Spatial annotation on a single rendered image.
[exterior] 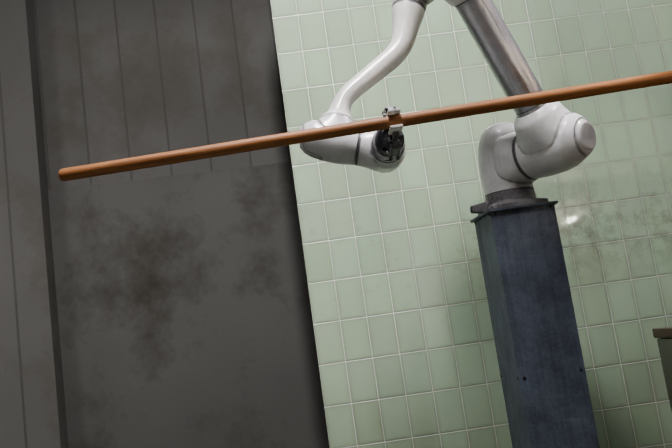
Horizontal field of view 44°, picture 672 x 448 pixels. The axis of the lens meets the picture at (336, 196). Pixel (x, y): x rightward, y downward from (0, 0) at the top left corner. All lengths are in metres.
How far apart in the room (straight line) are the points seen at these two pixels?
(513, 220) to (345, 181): 0.84
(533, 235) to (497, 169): 0.23
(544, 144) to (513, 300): 0.47
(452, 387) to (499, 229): 0.81
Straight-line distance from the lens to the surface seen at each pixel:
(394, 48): 2.41
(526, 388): 2.53
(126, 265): 4.21
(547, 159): 2.49
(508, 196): 2.58
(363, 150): 2.23
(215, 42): 4.45
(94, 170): 1.99
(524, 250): 2.54
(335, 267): 3.11
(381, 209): 3.14
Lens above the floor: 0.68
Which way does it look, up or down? 10 degrees up
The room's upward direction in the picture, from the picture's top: 8 degrees counter-clockwise
